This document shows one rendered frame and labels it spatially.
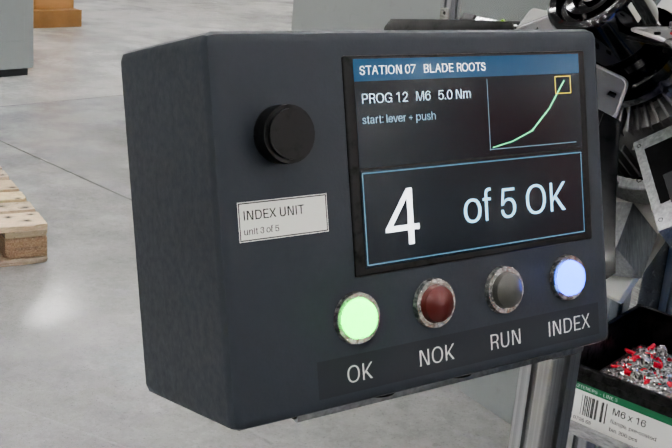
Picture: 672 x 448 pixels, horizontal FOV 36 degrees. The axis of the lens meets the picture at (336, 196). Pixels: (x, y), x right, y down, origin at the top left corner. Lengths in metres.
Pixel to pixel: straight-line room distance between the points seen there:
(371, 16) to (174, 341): 3.45
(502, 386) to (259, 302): 2.24
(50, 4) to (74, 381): 6.70
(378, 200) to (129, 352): 2.55
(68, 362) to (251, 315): 2.52
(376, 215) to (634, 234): 0.89
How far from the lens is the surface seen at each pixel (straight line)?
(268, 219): 0.49
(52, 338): 3.14
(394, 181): 0.53
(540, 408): 0.75
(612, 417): 1.09
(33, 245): 3.68
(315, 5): 4.16
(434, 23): 1.49
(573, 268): 0.61
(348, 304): 0.51
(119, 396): 2.81
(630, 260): 1.38
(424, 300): 0.54
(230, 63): 0.48
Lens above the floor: 1.32
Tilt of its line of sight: 17 degrees down
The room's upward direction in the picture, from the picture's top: 5 degrees clockwise
